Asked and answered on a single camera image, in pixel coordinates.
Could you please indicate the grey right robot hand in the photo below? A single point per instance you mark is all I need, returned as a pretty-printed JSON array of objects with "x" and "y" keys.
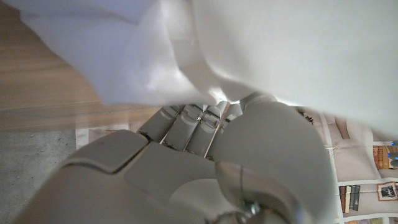
[{"x": 174, "y": 180}]

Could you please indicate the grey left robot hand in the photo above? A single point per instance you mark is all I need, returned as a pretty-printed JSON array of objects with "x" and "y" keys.
[{"x": 395, "y": 162}]

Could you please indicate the white cloth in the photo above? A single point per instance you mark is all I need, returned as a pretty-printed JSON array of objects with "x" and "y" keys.
[{"x": 264, "y": 46}]

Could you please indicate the printed bookshelf backdrop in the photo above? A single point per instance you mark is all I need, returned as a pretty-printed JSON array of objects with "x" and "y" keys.
[{"x": 357, "y": 161}]

